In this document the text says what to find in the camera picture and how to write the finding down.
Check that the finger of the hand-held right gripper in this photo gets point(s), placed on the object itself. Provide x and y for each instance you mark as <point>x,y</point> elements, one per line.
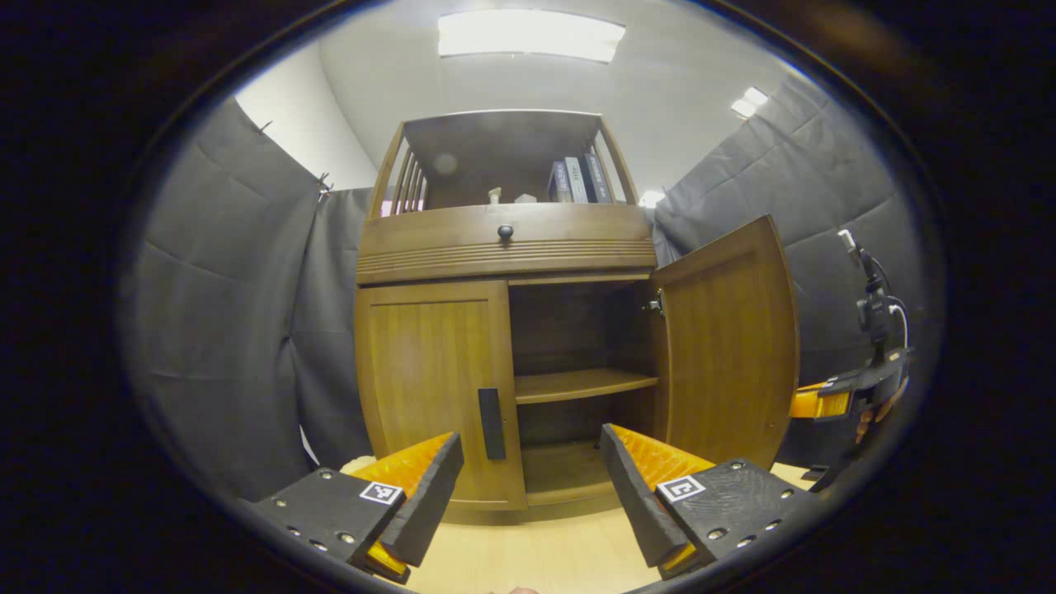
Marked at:
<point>817,403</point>

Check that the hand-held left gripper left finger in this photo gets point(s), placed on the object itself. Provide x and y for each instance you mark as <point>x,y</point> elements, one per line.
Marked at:
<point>429,503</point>

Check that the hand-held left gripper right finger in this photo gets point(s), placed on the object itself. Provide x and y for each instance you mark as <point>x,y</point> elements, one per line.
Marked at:
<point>631,495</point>

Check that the wooden shoe cabinet door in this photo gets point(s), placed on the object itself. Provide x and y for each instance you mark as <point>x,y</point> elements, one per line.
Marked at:
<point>421,371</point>
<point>726,346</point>

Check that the wooden double-door shoe cabinet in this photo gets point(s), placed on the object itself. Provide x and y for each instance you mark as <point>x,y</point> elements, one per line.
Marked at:
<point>495,262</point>

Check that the wooden cabinet inner shelf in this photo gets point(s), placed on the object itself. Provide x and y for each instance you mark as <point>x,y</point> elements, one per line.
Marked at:
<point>577,384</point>

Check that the small black floor object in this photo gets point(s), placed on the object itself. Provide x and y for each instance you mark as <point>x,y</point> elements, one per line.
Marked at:
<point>814,473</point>

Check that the wooden drawer with black knob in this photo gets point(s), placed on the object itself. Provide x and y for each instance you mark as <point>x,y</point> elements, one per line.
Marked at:
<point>429,235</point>

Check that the black backdrop cloth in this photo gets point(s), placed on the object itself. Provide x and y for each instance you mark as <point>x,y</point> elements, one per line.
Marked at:
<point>223,313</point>

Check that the small ceiling light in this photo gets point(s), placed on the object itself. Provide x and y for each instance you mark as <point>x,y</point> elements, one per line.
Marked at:
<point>749,102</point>

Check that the grey book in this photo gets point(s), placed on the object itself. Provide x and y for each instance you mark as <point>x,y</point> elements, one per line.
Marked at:
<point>576,181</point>

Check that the dark blue book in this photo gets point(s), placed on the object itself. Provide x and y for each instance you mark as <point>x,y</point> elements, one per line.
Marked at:
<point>559,183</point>

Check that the large rectangular ceiling light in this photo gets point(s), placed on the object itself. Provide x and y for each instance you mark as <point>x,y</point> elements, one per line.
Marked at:
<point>528,35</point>

